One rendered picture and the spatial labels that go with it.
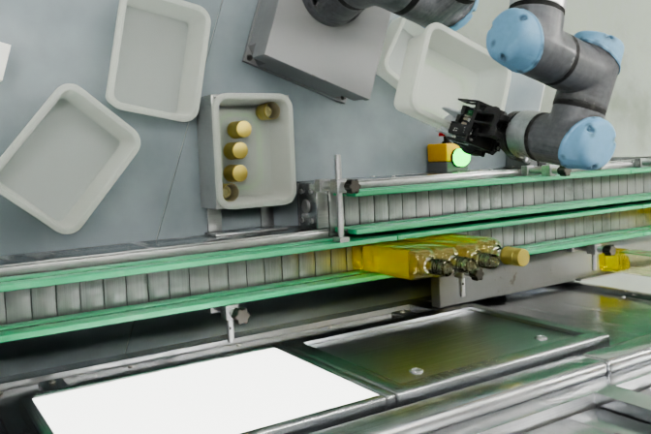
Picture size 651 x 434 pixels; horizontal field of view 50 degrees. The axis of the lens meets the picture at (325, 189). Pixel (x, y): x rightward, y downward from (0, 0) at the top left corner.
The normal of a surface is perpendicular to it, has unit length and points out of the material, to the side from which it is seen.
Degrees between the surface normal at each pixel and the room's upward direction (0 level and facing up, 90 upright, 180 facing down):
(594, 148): 9
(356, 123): 0
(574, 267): 0
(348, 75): 1
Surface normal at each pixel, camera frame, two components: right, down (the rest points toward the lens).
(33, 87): 0.54, 0.02
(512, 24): -0.82, -0.21
